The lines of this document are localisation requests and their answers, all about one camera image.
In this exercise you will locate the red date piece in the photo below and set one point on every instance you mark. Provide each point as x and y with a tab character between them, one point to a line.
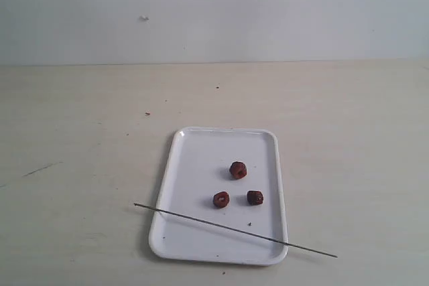
238	170
254	197
221	200

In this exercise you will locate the thin metal skewer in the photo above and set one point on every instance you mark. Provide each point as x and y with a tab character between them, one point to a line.
154	209

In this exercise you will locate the white rectangular plastic tray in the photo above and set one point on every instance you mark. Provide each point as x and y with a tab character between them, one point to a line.
197	169

